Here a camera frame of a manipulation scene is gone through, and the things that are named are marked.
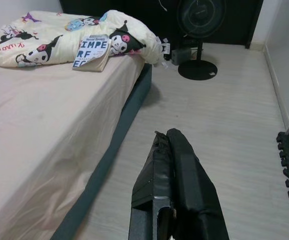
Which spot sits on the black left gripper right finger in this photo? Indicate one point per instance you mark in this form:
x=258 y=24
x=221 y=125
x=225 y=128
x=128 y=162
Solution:
x=194 y=190

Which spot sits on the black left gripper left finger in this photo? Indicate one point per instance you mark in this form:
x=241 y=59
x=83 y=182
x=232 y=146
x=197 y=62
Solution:
x=149 y=175

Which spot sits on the white book with blue letters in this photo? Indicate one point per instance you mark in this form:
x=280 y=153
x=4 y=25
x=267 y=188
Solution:
x=92 y=48

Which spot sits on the cream cartoon print blanket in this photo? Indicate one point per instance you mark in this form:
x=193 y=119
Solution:
x=59 y=27

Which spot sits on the black standing fan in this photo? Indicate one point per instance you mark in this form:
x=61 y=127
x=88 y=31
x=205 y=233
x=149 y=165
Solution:
x=197 y=70

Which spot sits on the mattress with cream sheet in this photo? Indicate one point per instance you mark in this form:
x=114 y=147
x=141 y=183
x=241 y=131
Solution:
x=47 y=120

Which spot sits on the small grey box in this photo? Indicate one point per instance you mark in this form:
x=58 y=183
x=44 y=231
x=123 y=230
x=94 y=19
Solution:
x=180 y=56

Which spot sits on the black cabinet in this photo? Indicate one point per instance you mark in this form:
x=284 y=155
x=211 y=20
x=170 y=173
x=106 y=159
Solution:
x=139 y=10

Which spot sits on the dark teal bed frame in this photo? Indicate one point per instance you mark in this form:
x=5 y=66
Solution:
x=124 y=115

